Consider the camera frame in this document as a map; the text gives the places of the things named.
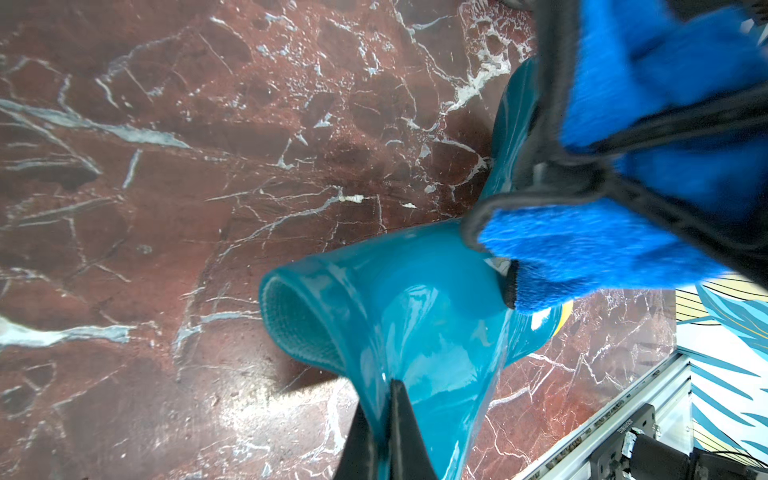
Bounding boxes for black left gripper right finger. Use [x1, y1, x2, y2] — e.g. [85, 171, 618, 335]
[389, 380, 438, 480]

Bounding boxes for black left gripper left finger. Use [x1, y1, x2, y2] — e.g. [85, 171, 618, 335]
[333, 405, 378, 480]

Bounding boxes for teal rubber boot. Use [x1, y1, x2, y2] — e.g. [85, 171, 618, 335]
[257, 56, 574, 480]

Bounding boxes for blue grey cloth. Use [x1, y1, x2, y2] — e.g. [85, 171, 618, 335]
[461, 1, 767, 313]

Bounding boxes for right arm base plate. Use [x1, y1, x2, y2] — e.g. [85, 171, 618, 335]
[589, 403, 656, 480]

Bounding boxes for aluminium front rail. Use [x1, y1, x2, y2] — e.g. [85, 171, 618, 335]
[516, 353, 694, 479]

